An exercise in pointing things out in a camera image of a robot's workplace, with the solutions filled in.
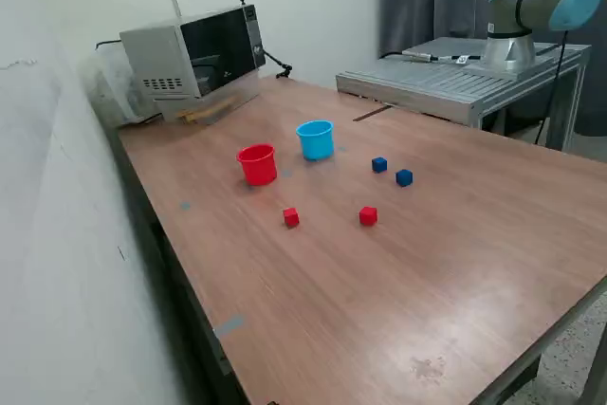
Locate aluminium robot base table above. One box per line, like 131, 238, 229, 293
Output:
335, 36, 593, 153

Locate blue plastic cup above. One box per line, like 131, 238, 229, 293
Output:
295, 120, 336, 162

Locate red plastic cup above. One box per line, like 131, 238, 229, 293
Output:
236, 142, 278, 187

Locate thin metal strip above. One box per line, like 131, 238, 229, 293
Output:
352, 104, 394, 122

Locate clear acrylic stand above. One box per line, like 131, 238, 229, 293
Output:
154, 67, 262, 126

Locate wooden sticks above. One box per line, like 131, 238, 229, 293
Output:
174, 95, 238, 124

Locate grey tape strip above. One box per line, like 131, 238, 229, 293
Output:
212, 313, 247, 339

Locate silver microwave oven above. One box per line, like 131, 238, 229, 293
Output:
119, 4, 267, 101

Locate silver connector with cable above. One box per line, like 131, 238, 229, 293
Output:
378, 48, 483, 64

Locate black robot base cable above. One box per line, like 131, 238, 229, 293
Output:
535, 29, 570, 145

